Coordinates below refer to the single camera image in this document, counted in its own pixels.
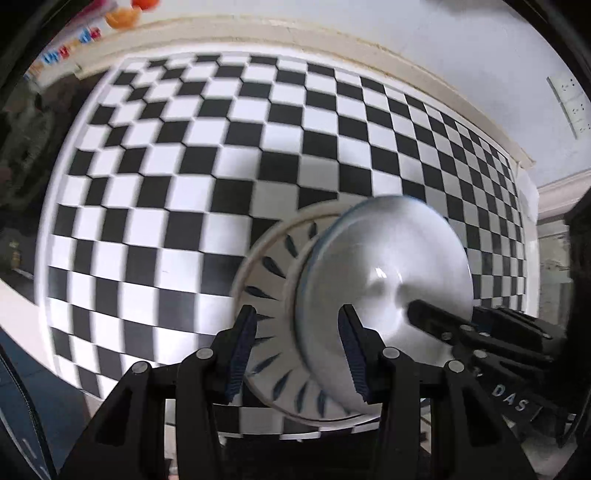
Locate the white wall socket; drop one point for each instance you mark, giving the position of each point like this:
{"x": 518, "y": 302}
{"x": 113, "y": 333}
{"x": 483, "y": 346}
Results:
{"x": 577, "y": 111}
{"x": 565, "y": 86}

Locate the colourful wall sticker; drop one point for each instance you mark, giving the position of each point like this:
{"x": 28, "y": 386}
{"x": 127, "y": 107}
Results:
{"x": 96, "y": 21}

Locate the white bowl blue rim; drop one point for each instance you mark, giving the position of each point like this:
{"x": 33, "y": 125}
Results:
{"x": 379, "y": 256}

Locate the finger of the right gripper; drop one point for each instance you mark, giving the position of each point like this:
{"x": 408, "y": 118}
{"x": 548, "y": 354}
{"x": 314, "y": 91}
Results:
{"x": 438, "y": 322}

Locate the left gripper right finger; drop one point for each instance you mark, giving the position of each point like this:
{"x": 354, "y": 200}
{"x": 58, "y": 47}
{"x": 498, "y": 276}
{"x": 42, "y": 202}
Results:
{"x": 371, "y": 371}

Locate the white plate blue leaves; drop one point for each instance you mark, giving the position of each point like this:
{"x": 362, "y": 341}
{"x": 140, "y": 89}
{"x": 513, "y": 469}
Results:
{"x": 267, "y": 281}

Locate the black white checkered mat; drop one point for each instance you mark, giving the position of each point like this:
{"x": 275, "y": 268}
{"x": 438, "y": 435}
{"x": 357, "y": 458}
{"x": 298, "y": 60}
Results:
{"x": 177, "y": 165}

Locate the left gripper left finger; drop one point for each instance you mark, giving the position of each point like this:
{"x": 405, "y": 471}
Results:
{"x": 232, "y": 348}

